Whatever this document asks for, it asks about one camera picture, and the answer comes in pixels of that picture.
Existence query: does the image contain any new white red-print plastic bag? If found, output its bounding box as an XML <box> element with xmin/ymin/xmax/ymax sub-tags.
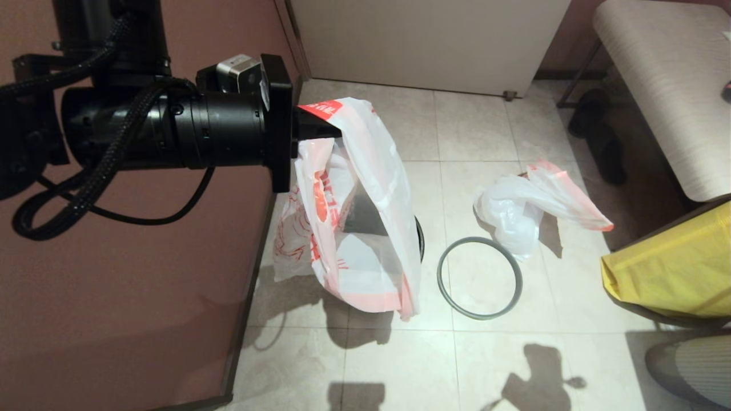
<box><xmin>272</xmin><ymin>97</ymin><xmax>424</xmax><ymax>321</ymax></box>

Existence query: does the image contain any grey bin retaining ring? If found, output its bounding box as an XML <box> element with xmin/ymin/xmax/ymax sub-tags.
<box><xmin>436</xmin><ymin>236</ymin><xmax>524</xmax><ymax>321</ymax></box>

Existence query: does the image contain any used white red-print trash bag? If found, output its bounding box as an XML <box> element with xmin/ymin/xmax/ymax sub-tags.
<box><xmin>472</xmin><ymin>159</ymin><xmax>615</xmax><ymax>261</ymax></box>

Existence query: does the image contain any yellow fabric bag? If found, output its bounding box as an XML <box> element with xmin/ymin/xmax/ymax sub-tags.
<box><xmin>601</xmin><ymin>201</ymin><xmax>731</xmax><ymax>319</ymax></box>

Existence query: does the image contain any white door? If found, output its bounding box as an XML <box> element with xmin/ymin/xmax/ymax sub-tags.
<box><xmin>288</xmin><ymin>0</ymin><xmax>572</xmax><ymax>98</ymax></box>

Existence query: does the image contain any grey metal bench leg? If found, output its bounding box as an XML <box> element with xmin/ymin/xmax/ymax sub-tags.
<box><xmin>557</xmin><ymin>41</ymin><xmax>601</xmax><ymax>109</ymax></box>

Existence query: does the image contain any black slipper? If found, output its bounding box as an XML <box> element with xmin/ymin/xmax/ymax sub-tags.
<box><xmin>569</xmin><ymin>88</ymin><xmax>610</xmax><ymax>138</ymax></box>
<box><xmin>587</xmin><ymin>122</ymin><xmax>628</xmax><ymax>185</ymax></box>

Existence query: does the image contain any beige wood-grain bench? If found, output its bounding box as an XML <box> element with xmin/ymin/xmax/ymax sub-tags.
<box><xmin>594</xmin><ymin>0</ymin><xmax>731</xmax><ymax>203</ymax></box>

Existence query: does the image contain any grey round cushion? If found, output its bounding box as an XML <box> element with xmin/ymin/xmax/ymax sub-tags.
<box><xmin>645</xmin><ymin>336</ymin><xmax>731</xmax><ymax>409</ymax></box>

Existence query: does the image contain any beige door frame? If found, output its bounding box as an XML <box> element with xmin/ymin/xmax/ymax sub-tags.
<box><xmin>275</xmin><ymin>0</ymin><xmax>314</xmax><ymax>80</ymax></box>

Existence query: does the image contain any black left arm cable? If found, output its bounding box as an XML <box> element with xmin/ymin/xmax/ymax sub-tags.
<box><xmin>0</xmin><ymin>11</ymin><xmax>216</xmax><ymax>241</ymax></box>

